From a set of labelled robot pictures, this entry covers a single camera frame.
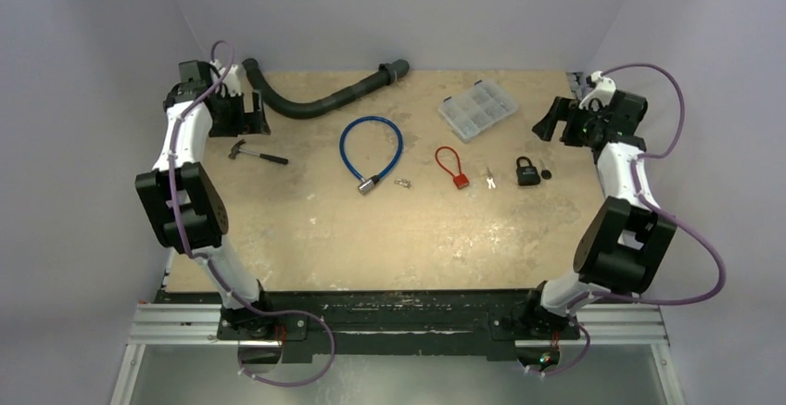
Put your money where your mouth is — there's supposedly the black padlock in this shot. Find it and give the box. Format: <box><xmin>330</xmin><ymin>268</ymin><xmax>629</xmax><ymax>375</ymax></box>
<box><xmin>515</xmin><ymin>156</ymin><xmax>541</xmax><ymax>187</ymax></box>

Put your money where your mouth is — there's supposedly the red cable lock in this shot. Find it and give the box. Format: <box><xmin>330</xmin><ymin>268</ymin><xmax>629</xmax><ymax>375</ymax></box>
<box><xmin>434</xmin><ymin>146</ymin><xmax>470</xmax><ymax>190</ymax></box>

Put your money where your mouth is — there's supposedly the blue hose with metal fitting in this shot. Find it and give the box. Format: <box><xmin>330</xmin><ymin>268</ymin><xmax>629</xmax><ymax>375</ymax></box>
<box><xmin>338</xmin><ymin>115</ymin><xmax>405</xmax><ymax>196</ymax></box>

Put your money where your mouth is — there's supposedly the small key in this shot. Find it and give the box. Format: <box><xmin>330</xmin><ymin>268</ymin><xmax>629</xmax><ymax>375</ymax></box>
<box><xmin>486</xmin><ymin>169</ymin><xmax>496</xmax><ymax>190</ymax></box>

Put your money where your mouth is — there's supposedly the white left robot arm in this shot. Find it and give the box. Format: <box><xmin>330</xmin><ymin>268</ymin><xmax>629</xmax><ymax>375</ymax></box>
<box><xmin>134</xmin><ymin>60</ymin><xmax>276</xmax><ymax>339</ymax></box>

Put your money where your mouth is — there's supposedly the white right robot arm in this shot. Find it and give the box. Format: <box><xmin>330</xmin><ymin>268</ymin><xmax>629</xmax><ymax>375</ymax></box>
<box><xmin>514</xmin><ymin>90</ymin><xmax>677</xmax><ymax>337</ymax></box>

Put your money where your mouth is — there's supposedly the black car key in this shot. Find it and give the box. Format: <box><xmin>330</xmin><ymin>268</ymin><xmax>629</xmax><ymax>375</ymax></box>
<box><xmin>539</xmin><ymin>159</ymin><xmax>552</xmax><ymax>180</ymax></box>

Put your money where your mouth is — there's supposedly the small hammer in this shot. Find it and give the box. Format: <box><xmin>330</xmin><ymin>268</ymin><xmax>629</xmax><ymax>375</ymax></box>
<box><xmin>228</xmin><ymin>140</ymin><xmax>289</xmax><ymax>165</ymax></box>

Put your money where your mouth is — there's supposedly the clear plastic organizer box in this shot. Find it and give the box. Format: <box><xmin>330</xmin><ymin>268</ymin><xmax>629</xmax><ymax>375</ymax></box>
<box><xmin>437</xmin><ymin>80</ymin><xmax>519</xmax><ymax>143</ymax></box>

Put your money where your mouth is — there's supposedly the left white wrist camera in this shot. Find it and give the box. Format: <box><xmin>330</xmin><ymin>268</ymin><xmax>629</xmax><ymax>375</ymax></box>
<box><xmin>210</xmin><ymin>60</ymin><xmax>243</xmax><ymax>97</ymax></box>

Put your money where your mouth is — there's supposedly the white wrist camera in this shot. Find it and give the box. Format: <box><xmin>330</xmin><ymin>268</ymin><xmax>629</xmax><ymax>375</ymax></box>
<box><xmin>578</xmin><ymin>70</ymin><xmax>616</xmax><ymax>111</ymax></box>
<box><xmin>210</xmin><ymin>60</ymin><xmax>243</xmax><ymax>97</ymax></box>

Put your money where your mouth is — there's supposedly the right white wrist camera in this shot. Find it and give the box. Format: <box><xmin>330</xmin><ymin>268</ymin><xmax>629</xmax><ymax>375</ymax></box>
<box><xmin>578</xmin><ymin>70</ymin><xmax>616</xmax><ymax>111</ymax></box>

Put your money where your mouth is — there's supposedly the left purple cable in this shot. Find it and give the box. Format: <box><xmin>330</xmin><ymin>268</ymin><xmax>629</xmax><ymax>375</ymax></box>
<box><xmin>167</xmin><ymin>40</ymin><xmax>337</xmax><ymax>390</ymax></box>

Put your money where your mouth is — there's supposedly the purple cable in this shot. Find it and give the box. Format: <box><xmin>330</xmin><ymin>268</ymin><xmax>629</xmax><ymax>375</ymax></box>
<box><xmin>522</xmin><ymin>62</ymin><xmax>728</xmax><ymax>379</ymax></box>
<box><xmin>167</xmin><ymin>40</ymin><xmax>337</xmax><ymax>390</ymax></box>

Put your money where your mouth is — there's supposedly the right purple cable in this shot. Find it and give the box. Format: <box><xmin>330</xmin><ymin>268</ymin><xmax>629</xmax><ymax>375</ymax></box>
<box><xmin>522</xmin><ymin>62</ymin><xmax>728</xmax><ymax>379</ymax></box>

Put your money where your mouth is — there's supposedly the black corrugated hose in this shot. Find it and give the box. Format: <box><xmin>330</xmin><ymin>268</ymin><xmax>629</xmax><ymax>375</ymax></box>
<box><xmin>239</xmin><ymin>57</ymin><xmax>411</xmax><ymax>121</ymax></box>

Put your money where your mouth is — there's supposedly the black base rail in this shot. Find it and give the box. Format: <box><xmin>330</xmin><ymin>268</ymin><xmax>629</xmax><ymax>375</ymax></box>
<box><xmin>154</xmin><ymin>288</ymin><xmax>583</xmax><ymax>365</ymax></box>

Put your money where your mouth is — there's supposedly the aluminium frame rail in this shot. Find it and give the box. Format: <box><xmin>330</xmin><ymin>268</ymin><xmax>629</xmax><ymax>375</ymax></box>
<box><xmin>111</xmin><ymin>303</ymin><xmax>685</xmax><ymax>404</ymax></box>

